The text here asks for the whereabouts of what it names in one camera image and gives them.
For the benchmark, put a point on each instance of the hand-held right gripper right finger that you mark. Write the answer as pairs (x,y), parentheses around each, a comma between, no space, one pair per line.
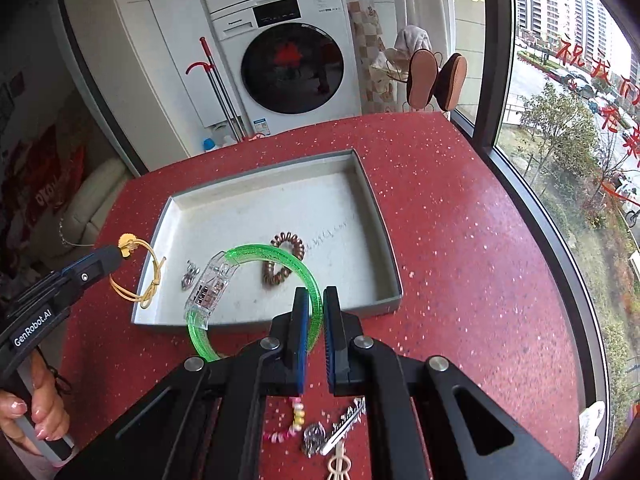
(329,340)

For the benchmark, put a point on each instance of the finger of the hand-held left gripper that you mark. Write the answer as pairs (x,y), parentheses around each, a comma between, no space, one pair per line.
(85,260)
(84,282)

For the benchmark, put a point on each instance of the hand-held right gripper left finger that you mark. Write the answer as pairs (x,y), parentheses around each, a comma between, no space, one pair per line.
(300,332)

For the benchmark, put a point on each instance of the silver lettered barrette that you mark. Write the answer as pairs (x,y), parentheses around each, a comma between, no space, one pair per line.
(345,422)

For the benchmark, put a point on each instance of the green light-up bangle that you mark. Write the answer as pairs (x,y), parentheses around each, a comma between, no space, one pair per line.
(210,287)

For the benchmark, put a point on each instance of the ornate silver hair clip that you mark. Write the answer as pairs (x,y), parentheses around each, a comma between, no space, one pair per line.
(313,440)

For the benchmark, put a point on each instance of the beige hair clip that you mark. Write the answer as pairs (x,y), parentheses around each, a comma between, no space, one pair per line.
(339,467)

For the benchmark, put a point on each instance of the grey shallow tray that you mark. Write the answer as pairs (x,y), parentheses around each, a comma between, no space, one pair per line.
(300,195)

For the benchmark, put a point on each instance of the person's left hand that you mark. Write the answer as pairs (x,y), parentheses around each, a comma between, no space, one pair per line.
(50,410)

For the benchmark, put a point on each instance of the small silver ear clips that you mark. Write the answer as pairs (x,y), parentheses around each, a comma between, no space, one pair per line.
(189,275)

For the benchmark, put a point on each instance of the white bottle with blue cap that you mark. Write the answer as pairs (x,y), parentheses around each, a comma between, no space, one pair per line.
(210,145)

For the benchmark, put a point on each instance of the white front-load washing machine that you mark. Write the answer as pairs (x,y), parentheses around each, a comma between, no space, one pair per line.
(230,85)

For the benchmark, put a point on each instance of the white tall cabinet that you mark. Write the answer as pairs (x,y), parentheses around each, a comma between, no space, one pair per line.
(150,35)

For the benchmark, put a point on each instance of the white lace cloth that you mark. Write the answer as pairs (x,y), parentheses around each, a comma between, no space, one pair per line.
(590,435)

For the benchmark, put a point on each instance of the checkered beige cloth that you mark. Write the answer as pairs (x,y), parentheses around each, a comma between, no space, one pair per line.
(367,50)

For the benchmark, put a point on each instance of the white towel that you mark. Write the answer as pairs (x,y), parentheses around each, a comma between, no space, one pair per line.
(412,37)

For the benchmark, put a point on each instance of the street tree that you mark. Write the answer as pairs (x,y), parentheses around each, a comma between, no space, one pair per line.
(555,115)

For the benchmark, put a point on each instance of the row of parked cars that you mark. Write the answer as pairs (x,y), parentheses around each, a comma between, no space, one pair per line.
(575,80)

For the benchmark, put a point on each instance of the red window decal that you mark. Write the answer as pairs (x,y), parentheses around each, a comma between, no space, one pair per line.
(580,55)

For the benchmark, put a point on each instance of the black window frame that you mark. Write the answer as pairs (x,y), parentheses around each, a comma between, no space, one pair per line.
(492,60)

